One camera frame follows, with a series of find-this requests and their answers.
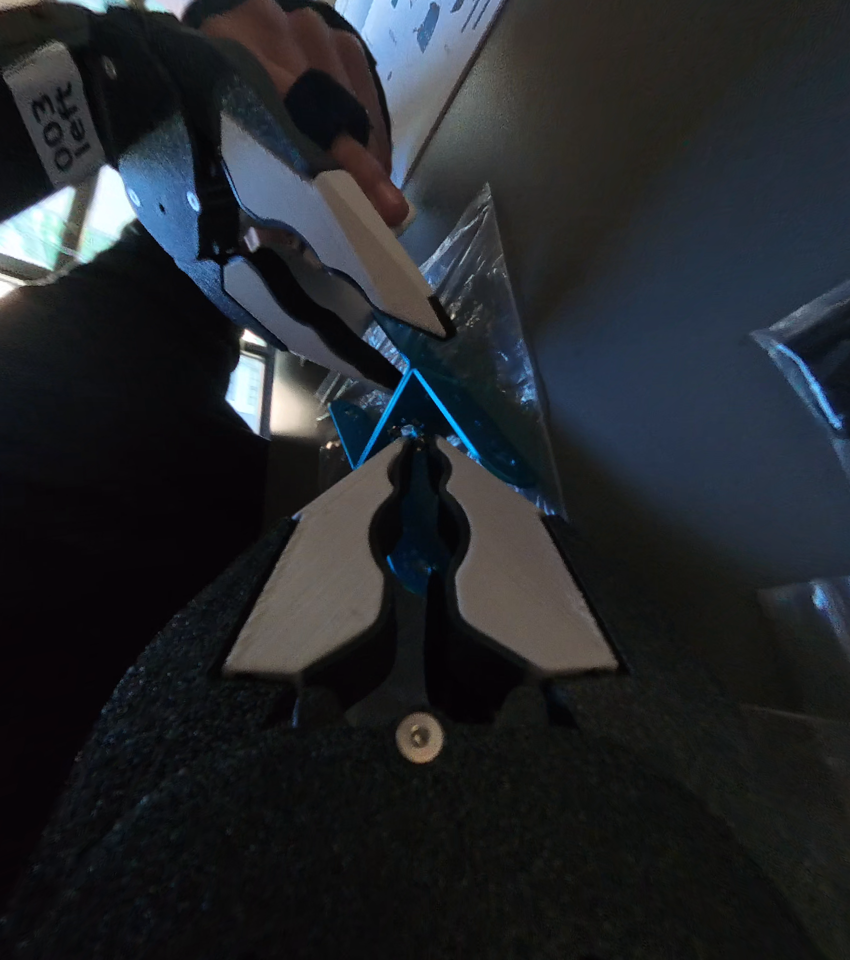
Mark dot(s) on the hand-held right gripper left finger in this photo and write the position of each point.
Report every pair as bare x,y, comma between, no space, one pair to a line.
312,592

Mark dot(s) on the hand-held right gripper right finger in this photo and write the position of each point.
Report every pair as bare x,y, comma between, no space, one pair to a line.
537,592

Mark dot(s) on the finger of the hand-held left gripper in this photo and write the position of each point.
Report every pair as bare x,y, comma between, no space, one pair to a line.
365,247
267,307

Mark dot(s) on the blue H-shaped metal bracket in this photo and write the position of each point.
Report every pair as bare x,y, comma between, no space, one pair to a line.
425,405

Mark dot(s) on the person's left hand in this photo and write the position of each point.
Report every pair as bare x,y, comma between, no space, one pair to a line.
320,52

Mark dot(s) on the clear plastic bag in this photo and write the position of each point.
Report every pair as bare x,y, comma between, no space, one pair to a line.
485,262

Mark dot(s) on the large window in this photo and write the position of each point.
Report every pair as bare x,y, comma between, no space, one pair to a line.
27,232

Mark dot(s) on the white instruction booklet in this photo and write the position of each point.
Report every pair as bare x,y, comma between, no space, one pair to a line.
425,75

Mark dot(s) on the group of small zip bags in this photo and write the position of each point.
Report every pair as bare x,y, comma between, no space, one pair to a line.
807,330

